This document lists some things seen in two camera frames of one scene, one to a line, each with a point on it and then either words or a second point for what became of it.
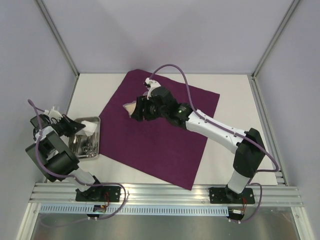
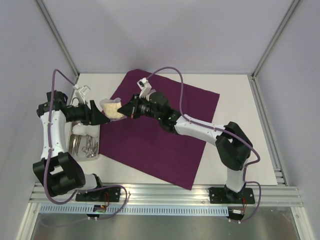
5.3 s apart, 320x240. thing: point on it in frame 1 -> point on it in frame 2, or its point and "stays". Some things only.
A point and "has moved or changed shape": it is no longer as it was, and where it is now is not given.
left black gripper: x=73 y=126 -> x=93 y=116
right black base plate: x=224 y=195 stays
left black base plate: x=99 y=194 stays
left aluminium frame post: x=43 y=10 stays
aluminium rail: x=149 y=194 stays
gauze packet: x=130 y=107 has moved or changed shape
